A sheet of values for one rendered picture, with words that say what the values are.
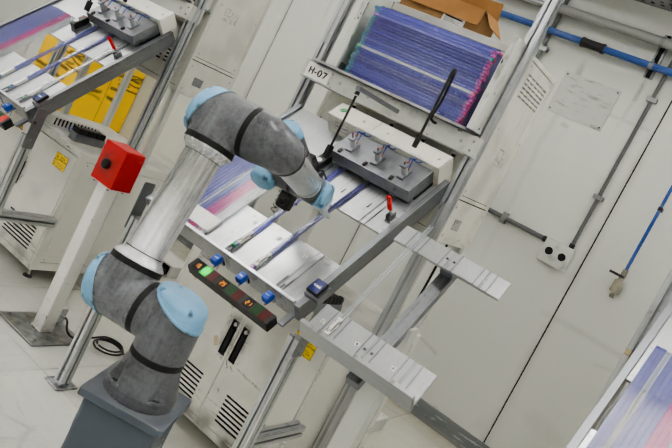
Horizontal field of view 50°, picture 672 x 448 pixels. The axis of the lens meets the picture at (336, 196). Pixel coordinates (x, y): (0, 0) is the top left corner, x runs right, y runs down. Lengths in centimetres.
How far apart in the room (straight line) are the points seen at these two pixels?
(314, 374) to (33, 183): 164
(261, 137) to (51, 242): 197
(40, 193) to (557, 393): 257
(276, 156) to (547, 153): 250
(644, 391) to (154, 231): 123
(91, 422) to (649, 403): 128
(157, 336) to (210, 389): 115
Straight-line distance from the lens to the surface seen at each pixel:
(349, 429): 204
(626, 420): 190
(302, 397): 238
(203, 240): 222
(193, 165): 151
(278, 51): 477
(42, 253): 333
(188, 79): 337
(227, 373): 255
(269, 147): 148
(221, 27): 341
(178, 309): 144
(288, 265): 212
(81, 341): 260
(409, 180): 231
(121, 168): 272
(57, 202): 325
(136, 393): 150
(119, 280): 151
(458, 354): 389
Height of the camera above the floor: 124
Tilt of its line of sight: 6 degrees down
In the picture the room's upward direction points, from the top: 27 degrees clockwise
